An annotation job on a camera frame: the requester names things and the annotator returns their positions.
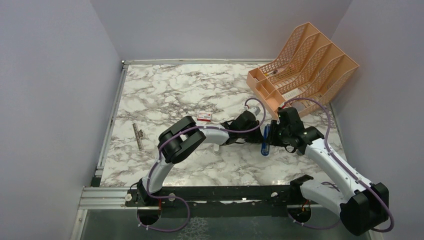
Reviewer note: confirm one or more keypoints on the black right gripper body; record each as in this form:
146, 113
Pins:
278, 135

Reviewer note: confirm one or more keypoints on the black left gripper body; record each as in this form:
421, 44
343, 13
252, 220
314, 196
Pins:
251, 137

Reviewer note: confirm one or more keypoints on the red white staple box sleeve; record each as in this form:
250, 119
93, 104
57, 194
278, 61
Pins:
204, 116

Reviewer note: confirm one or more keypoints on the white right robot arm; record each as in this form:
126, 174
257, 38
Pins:
360, 204

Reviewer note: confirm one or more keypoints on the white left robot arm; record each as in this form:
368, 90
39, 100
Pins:
181, 139

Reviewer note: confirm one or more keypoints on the peach plastic desk organizer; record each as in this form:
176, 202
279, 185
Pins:
310, 68

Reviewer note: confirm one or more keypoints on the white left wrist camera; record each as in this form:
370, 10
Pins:
255, 110

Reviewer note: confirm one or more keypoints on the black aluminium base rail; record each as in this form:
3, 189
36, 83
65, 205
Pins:
198, 201

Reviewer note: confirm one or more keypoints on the metal stapler magazine rail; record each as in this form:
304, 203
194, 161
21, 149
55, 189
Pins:
138, 136

